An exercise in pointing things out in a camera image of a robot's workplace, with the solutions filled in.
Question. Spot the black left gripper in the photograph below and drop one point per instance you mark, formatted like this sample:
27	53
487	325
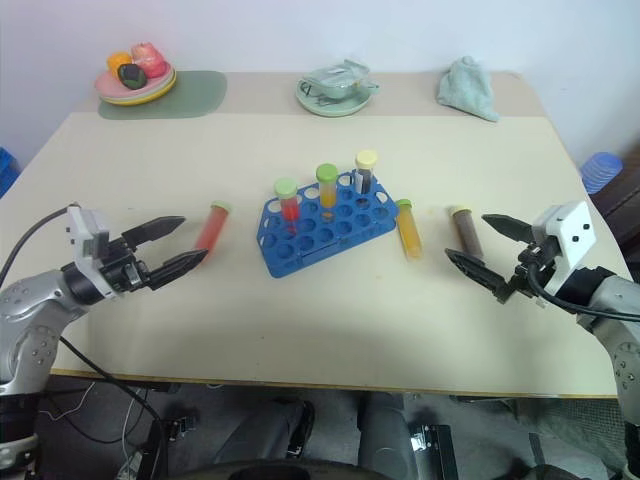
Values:
122	265

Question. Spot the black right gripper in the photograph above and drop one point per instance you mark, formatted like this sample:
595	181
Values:
525	272

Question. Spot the brown tube cream cap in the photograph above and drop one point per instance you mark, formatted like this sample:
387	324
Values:
467	235

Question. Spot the red tube green cap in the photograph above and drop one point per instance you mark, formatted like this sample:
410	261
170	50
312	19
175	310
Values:
212	230
291	207

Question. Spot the orange tube green cap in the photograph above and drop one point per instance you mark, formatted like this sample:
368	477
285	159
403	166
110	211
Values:
410	232
328	195

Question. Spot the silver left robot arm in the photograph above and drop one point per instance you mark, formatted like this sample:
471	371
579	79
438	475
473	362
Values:
30	305

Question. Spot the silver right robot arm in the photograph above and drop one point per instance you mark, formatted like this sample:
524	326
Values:
617	295

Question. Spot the blue test tube rack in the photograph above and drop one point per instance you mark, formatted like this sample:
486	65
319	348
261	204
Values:
280	267

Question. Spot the dark tube yellow cap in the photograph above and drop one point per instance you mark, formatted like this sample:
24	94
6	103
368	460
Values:
366	180

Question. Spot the blue stacked cups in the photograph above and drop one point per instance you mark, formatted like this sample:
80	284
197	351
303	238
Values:
600	172

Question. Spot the dark chair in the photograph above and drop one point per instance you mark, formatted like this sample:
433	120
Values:
622	200

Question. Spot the yellow plate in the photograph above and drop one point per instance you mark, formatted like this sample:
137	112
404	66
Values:
160	96

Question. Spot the green placemat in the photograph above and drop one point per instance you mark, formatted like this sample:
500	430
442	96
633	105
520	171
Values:
200	95

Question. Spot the pale green plate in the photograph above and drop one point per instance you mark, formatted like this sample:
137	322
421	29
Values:
169	84

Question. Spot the pale green cloth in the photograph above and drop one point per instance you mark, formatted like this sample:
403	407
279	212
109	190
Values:
467	90

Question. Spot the dark green toy fruit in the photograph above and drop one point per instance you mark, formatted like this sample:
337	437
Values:
131	76

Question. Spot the pink plate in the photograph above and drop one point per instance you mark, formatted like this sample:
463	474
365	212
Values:
107	82

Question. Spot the blue plastic crate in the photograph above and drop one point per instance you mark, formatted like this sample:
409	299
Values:
7	172

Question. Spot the pink toy peach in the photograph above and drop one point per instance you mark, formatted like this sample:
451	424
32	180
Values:
149	60

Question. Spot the orange toy fruit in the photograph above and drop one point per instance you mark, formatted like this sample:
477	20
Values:
117	60

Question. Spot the gray rounded leg shape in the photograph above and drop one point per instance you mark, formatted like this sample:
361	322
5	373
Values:
265	430
387	435

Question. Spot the light green saucer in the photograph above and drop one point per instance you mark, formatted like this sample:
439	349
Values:
332	107

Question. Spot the light green cup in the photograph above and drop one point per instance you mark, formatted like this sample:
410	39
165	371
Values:
345	91

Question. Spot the clear plastic bag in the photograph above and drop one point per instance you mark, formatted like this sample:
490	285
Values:
337	72

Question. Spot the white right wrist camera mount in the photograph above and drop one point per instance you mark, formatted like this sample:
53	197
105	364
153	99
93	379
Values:
570	235

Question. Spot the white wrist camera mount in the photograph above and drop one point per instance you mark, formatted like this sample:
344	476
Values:
87	225
570	235

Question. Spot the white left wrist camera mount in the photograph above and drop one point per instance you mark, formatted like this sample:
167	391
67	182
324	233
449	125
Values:
87	225

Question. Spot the black metal bracket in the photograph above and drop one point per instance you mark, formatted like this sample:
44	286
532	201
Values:
435	450

